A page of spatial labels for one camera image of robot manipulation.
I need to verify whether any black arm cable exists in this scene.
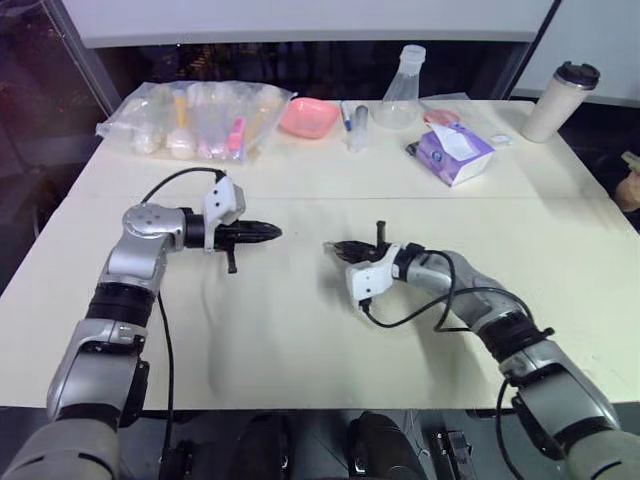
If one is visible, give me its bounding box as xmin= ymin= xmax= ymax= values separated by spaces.
xmin=360 ymin=247 xmax=556 ymax=464
xmin=141 ymin=167 xmax=227 ymax=459

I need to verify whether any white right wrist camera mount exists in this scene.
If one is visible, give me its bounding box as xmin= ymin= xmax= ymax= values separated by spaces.
xmin=347 ymin=243 xmax=402 ymax=307

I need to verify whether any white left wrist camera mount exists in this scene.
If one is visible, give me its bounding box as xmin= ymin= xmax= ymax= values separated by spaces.
xmin=201 ymin=178 xmax=248 ymax=254

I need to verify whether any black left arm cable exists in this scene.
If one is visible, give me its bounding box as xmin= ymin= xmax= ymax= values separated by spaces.
xmin=141 ymin=167 xmax=227 ymax=459

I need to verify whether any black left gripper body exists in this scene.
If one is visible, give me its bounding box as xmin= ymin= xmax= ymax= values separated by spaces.
xmin=213 ymin=221 xmax=247 ymax=275

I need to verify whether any purple tissue pack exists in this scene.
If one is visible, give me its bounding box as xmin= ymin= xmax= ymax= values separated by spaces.
xmin=413 ymin=120 xmax=497 ymax=189

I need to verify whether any black boxy shape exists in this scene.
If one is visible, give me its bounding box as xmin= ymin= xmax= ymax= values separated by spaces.
xmin=429 ymin=428 xmax=477 ymax=480

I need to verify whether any pink flat packet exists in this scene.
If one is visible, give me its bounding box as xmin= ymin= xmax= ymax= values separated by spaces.
xmin=422 ymin=109 xmax=462 ymax=126

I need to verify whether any cream cup with black lid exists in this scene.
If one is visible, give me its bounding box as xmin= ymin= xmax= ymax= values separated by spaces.
xmin=520 ymin=60 xmax=602 ymax=144

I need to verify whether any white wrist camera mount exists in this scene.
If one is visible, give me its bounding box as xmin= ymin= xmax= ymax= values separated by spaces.
xmin=347 ymin=243 xmax=402 ymax=307
xmin=201 ymin=178 xmax=248 ymax=254

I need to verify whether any pink plastic bowl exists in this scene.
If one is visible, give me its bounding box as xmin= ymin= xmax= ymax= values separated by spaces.
xmin=278 ymin=96 xmax=339 ymax=142

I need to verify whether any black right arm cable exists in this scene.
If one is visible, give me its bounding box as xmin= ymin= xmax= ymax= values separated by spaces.
xmin=360 ymin=247 xmax=556 ymax=464

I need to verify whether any clear conical flask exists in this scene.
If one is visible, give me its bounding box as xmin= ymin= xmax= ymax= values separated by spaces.
xmin=372 ymin=44 xmax=427 ymax=132

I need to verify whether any white wall panel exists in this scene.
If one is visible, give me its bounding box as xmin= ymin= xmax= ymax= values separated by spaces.
xmin=78 ymin=0 xmax=557 ymax=50

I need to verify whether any dark rounded shape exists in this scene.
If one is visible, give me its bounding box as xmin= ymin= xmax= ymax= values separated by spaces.
xmin=346 ymin=410 xmax=422 ymax=480

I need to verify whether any bystander bare hand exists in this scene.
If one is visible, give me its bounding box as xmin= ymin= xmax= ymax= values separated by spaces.
xmin=615 ymin=151 xmax=640 ymax=212

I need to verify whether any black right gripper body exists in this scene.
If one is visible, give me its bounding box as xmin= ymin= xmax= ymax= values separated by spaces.
xmin=361 ymin=219 xmax=397 ymax=264

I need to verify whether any clear plastic bag of items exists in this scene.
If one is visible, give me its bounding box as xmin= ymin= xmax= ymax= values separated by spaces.
xmin=94 ymin=80 xmax=299 ymax=164

